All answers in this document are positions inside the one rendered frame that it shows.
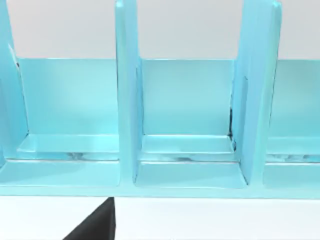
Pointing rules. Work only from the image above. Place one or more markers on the light blue rack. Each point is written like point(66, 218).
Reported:
point(175, 105)

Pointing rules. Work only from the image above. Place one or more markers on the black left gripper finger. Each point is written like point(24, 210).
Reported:
point(101, 222)

